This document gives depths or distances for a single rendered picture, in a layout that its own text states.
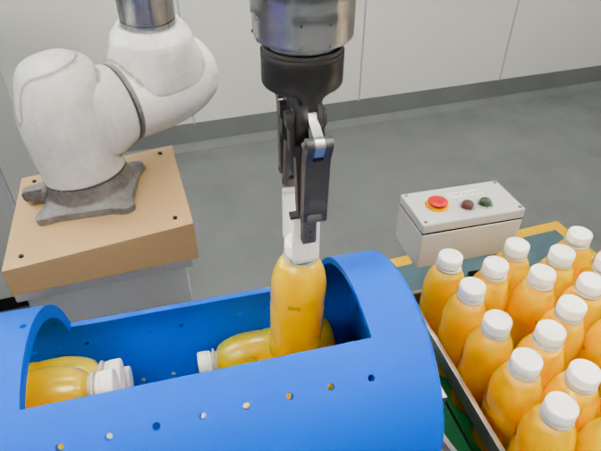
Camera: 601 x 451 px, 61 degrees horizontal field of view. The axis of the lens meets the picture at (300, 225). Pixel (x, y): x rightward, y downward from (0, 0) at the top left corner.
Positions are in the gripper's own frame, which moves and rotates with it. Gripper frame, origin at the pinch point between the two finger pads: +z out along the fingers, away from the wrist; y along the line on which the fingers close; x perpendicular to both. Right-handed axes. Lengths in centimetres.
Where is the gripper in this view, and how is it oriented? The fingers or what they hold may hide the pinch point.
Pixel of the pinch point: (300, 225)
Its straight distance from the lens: 57.6
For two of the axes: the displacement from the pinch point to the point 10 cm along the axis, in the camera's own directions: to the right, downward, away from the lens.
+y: 2.5, 5.9, -7.7
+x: 9.7, -1.4, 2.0
